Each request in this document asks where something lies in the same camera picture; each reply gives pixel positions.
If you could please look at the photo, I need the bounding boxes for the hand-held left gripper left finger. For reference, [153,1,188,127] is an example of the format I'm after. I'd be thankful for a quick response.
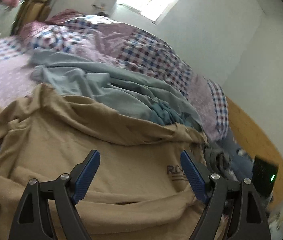
[8,149,100,240]

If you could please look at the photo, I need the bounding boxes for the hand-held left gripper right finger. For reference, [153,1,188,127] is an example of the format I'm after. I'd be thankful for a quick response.
[180,150,270,240]

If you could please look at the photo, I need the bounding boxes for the beige t-shirt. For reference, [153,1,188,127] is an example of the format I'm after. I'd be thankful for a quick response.
[0,82,228,240]

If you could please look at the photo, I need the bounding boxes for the olive grey t-shirt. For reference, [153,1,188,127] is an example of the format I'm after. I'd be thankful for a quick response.
[204,145,232,178]

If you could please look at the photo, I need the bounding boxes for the blue jeans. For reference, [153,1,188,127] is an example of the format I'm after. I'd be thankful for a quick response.
[216,132,254,180]

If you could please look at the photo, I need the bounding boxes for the wooden headboard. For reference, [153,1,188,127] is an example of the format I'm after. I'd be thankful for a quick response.
[225,96,283,205]

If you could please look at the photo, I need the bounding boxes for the teal t-shirt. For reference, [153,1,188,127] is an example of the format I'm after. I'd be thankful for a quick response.
[150,101,189,125]

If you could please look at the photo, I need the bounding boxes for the light blue garment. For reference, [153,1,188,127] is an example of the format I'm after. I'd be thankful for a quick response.
[29,49,204,133]

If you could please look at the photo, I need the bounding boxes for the checkered bed sheet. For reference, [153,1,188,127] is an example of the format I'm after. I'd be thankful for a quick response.
[0,36,39,180]

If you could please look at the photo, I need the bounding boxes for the checkered purple quilt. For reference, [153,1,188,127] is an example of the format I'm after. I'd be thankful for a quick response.
[19,9,229,142]

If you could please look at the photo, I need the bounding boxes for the plain cardboard box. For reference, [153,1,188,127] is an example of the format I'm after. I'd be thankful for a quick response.
[14,0,52,34]

